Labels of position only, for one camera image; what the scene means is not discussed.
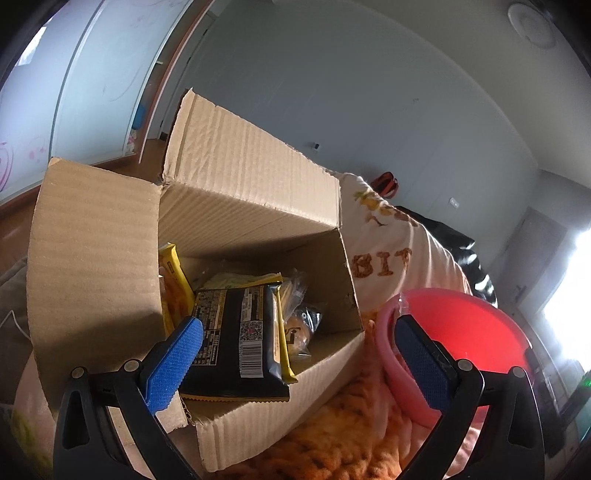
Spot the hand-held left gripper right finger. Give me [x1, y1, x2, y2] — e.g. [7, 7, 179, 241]
[394, 314, 546, 480]

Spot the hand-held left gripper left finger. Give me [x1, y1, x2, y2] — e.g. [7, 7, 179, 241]
[53, 316, 204, 480]

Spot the pink plastic basin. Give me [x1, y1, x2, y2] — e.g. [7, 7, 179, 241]
[374, 288, 539, 425]

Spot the black snack packet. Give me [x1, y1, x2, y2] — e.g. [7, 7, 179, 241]
[178, 285, 291, 402]

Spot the vacuum-packed corn cob packet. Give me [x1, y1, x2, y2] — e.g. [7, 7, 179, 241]
[158, 243, 195, 335]

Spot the yellow snack packet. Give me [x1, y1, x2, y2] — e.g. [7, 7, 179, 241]
[198, 272, 299, 385]

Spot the bread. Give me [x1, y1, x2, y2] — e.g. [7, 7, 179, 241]
[279, 270, 328, 363]

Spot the brown cardboard box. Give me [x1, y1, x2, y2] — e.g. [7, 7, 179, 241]
[27, 88, 368, 472]

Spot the orange fuzzy blanket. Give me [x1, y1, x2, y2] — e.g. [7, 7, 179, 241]
[217, 318, 490, 480]

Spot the black cloth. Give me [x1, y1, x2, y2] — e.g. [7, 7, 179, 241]
[392, 205, 499, 308]

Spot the cream printed blanket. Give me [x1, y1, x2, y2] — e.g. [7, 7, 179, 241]
[339, 172, 474, 324]

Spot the grey door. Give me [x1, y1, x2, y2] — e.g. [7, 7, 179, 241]
[489, 208, 568, 324]

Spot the grey cloth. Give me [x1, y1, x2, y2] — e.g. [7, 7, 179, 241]
[0, 258, 33, 370]

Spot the red and black item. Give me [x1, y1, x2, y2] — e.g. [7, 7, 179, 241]
[372, 172, 400, 199]

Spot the white sliding wardrobe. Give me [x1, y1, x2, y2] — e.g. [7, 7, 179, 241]
[0, 0, 218, 199]

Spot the round ceiling light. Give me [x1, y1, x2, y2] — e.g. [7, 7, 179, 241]
[508, 2, 555, 47]

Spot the white cable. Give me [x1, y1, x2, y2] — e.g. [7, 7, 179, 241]
[0, 311, 33, 344]

